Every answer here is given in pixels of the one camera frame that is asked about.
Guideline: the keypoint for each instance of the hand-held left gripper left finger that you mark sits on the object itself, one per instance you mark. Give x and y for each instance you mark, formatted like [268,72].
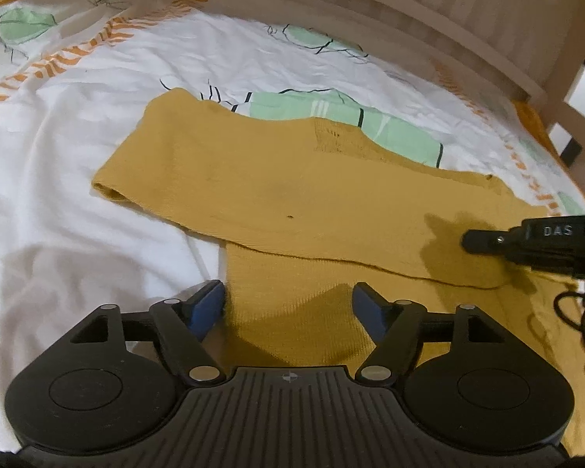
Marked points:
[208,304]

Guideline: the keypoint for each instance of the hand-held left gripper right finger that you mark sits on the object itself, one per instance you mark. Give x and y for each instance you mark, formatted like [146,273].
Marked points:
[368,308]

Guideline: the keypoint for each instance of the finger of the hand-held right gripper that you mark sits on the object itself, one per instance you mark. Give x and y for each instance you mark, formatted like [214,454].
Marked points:
[482,241]

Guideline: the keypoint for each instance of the mustard yellow knit sweater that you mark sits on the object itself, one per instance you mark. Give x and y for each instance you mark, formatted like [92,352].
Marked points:
[297,180]

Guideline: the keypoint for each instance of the orange mattress sheet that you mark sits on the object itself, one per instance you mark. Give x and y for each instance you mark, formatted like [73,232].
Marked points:
[534,124]

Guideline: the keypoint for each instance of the white leaf-print bed cover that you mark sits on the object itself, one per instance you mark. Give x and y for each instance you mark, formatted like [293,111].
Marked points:
[78,180]

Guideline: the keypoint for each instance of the light wooden bed frame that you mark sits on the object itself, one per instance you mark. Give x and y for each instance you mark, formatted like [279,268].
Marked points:
[419,0]

